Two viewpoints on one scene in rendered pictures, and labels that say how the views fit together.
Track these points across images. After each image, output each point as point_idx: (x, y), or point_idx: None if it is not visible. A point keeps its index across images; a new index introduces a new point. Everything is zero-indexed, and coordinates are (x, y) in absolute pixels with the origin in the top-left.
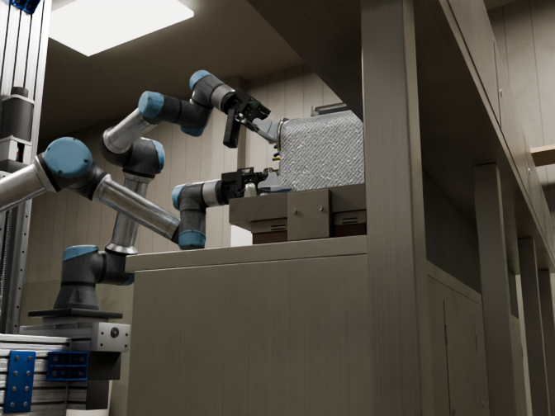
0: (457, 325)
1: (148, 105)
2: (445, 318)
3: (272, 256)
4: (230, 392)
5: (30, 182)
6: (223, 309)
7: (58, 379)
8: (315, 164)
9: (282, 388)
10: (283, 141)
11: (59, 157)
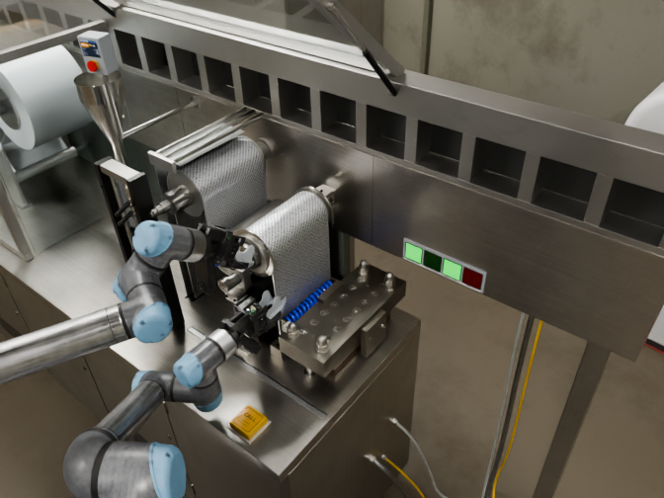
0: None
1: (170, 331)
2: None
3: (373, 377)
4: (354, 458)
5: None
6: (349, 429)
7: None
8: (299, 268)
9: (376, 429)
10: (274, 264)
11: (177, 488)
